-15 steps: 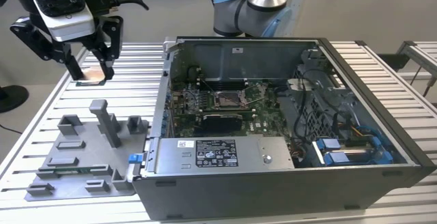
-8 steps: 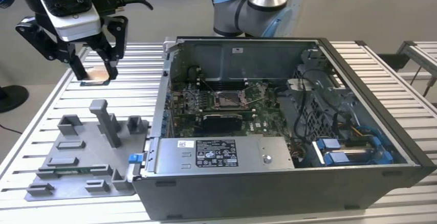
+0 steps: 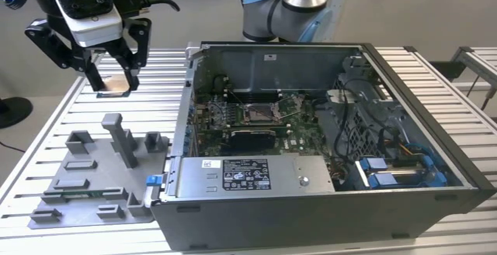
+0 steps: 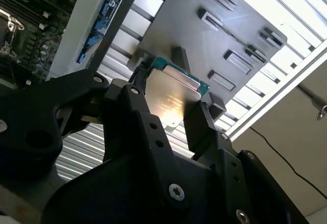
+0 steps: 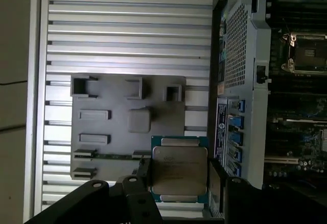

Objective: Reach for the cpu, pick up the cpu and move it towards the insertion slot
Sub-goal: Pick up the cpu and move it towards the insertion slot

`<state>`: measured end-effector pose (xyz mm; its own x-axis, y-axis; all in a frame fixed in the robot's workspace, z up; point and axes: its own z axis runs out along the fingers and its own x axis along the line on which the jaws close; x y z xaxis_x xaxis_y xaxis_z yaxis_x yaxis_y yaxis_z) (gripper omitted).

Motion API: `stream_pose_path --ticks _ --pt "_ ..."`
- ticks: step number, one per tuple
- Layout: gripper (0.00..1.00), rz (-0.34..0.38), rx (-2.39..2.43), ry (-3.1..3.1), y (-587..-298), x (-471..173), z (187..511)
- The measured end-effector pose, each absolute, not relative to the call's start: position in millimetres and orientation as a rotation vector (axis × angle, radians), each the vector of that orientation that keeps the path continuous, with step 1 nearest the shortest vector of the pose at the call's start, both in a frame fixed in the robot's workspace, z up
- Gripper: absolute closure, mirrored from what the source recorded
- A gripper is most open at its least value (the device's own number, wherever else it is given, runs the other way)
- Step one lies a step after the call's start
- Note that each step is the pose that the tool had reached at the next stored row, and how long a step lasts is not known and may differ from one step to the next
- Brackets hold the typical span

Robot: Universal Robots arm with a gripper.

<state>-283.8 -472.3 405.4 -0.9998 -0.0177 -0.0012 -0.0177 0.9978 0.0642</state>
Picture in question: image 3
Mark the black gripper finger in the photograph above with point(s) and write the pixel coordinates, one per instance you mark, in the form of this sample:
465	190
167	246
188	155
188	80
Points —
77	60
132	63

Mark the silver CPU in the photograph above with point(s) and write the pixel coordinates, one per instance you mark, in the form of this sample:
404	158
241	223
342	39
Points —
115	85

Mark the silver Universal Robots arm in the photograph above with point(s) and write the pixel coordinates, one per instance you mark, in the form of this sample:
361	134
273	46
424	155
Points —
260	13

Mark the black RAM slot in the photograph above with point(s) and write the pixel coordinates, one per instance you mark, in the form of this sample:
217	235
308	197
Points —
252	91
252	95

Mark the CPU socket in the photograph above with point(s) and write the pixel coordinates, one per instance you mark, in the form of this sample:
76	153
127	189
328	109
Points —
257	115

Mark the black power connector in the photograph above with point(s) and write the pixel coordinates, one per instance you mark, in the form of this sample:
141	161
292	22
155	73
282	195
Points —
220	83

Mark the black round stand foot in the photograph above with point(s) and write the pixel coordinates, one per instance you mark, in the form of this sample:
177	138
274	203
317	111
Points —
13	112

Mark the black graphics card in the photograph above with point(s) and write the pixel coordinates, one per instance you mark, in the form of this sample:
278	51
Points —
252	140

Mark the blue case latch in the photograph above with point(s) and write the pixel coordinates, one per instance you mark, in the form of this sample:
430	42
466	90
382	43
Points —
153	180

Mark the grey parts rack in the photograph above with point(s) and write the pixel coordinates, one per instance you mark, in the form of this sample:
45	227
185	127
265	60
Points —
104	179

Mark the silver power supply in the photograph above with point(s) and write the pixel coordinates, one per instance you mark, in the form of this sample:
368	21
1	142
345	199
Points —
193	179

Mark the green RAM stick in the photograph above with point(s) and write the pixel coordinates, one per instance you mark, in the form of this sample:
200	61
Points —
97	193

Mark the green motherboard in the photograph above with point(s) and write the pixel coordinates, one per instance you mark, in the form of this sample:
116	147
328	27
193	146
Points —
298	132

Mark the silver foil sleeve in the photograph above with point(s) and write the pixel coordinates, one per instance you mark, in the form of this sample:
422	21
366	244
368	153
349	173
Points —
337	96

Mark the white upright profile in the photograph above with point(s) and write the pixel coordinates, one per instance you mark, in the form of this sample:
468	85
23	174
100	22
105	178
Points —
344	4

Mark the grey metal disk cage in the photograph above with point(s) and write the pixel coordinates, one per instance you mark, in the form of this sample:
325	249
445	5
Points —
361	138

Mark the black open PC case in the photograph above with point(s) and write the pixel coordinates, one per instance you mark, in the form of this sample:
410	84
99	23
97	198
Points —
272	223

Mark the blue disk carrier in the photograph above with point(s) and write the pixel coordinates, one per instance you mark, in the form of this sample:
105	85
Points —
374	163
382	179

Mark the black box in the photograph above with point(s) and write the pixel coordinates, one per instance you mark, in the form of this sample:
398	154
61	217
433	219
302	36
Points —
446	70

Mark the aluminium side table frame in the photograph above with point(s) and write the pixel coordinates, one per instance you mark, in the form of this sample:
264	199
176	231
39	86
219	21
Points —
472	58

